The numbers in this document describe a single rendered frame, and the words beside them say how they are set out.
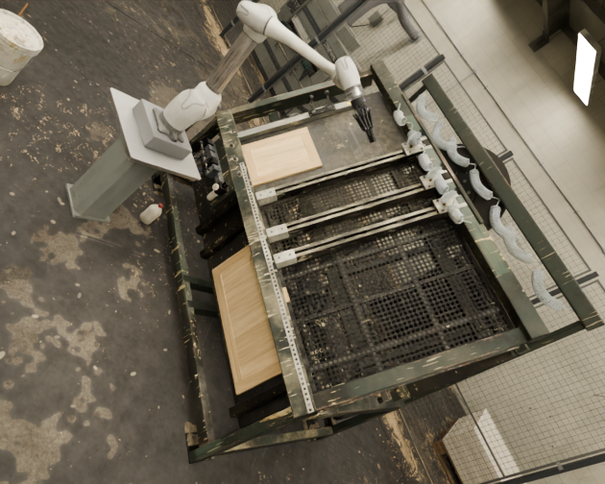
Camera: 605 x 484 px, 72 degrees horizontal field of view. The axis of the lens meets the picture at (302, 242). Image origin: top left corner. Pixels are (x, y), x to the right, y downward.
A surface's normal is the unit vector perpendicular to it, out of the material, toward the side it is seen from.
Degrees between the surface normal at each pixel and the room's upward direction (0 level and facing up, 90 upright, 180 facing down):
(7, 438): 0
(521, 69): 90
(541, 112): 90
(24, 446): 0
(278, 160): 59
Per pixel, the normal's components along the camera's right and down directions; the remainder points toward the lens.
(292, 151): -0.10, -0.49
